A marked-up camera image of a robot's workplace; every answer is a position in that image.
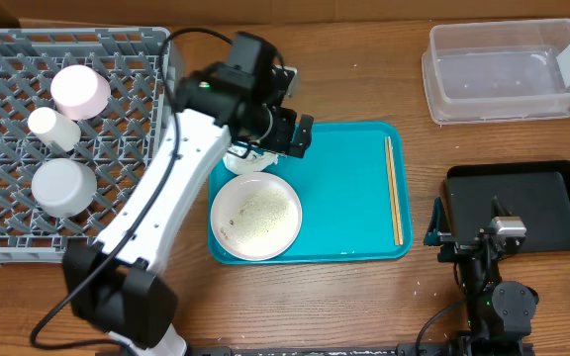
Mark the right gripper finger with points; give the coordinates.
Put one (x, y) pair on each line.
(438, 231)
(498, 209)

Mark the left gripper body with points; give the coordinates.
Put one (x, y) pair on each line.
(274, 128)

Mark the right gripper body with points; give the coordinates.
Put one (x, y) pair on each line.
(461, 237)

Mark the large white plate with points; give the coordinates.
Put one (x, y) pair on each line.
(256, 216)

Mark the grey bowl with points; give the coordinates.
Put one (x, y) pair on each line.
(63, 188)

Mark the white paper cup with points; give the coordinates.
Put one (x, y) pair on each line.
(50, 126)

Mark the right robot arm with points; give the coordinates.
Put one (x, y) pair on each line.
(499, 312)

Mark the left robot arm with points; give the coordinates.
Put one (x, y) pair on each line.
(115, 282)

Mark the grey dishwasher rack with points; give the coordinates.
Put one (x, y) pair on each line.
(117, 145)

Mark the crumpled white napkin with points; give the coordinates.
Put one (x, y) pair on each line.
(240, 160)

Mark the black plastic tray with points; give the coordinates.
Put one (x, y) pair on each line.
(537, 192)

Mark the teal plastic tray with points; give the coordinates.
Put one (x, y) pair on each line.
(342, 184)

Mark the clear plastic container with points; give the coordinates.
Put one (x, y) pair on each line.
(493, 72)

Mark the brown cardboard backdrop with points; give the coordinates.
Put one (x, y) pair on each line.
(226, 12)

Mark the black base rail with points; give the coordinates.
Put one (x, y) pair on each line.
(402, 349)

